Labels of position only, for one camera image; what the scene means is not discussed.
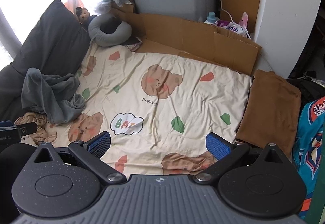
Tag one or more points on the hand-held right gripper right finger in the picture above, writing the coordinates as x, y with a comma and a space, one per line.
218, 148

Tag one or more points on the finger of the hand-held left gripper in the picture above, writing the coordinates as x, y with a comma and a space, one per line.
28, 128

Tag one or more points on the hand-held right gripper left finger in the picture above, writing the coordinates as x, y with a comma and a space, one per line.
97, 143

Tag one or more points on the black clothes pile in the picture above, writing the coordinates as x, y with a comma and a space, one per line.
311, 91

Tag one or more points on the crumpled beige garment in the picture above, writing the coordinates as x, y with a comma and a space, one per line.
38, 130

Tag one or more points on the grey green sweatshirt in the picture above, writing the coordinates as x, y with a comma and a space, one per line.
50, 97

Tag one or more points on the dark grey pillow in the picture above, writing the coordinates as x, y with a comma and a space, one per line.
11, 91
55, 36

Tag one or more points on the brown folded garment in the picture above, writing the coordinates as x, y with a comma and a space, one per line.
271, 109

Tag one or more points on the cream bear printed blanket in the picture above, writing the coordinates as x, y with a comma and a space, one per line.
152, 102

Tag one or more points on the teal printed shirt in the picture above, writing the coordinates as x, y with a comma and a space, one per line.
309, 142

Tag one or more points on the floral patterned cloth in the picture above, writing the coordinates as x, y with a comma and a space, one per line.
133, 46

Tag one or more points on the grey plush neck pillow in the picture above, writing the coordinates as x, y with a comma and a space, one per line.
95, 29

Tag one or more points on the black cloth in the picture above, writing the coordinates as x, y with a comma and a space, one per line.
110, 24

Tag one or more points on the purple white plastic bag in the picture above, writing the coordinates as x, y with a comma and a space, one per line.
233, 28

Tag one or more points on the small brown teddy bear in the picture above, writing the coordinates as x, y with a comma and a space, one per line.
83, 15

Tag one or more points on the white detergent bottle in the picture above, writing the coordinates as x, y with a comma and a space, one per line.
210, 19

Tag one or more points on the pink plastic bag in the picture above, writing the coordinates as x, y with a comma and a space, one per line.
244, 19

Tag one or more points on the clear plastic wrap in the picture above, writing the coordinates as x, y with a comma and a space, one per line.
104, 4

